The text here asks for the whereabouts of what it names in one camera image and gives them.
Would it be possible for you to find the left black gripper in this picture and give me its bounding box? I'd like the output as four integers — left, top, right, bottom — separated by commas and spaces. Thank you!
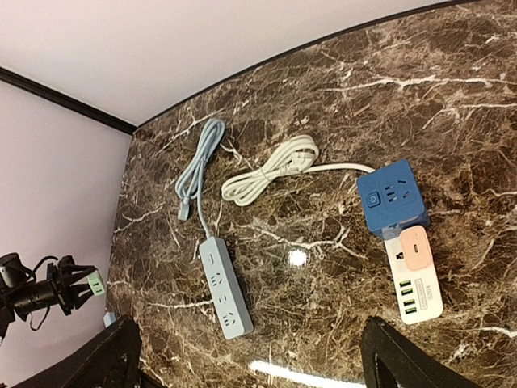
45, 258, 97, 315

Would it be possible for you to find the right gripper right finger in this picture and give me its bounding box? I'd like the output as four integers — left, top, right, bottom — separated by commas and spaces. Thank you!
361, 317, 479, 388

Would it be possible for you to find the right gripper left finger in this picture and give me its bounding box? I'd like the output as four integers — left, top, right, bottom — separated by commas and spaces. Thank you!
17, 316, 141, 388

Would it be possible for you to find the green cube charger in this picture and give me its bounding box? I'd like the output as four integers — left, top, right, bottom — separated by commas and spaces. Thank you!
87, 271, 106, 297

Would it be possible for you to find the white power strip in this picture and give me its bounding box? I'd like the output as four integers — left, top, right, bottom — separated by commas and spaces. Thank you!
384, 237, 443, 325

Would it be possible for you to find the pink cube charger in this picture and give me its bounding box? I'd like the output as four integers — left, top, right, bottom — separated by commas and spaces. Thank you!
400, 226, 433, 272

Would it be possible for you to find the light blue power strip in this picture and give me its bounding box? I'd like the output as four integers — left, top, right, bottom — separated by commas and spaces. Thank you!
199, 237, 254, 340

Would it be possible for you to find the light blue cable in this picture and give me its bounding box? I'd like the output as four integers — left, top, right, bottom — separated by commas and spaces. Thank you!
174, 118, 226, 240

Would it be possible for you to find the dark blue cube plug adapter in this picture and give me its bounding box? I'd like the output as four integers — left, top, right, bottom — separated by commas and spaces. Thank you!
357, 159, 430, 240

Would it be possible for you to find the white cable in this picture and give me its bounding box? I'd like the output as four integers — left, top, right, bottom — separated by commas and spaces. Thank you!
221, 134, 376, 207

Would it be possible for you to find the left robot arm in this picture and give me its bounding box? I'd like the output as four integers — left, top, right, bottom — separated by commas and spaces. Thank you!
1, 252, 106, 339

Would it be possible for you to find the light blue cube charger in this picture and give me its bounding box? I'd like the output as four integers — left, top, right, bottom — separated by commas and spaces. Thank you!
103, 312, 116, 327

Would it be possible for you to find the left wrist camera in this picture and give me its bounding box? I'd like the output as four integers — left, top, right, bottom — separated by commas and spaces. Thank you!
0, 252, 27, 289

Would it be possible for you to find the left black frame post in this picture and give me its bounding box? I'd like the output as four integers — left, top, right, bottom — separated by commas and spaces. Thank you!
1, 68, 137, 135

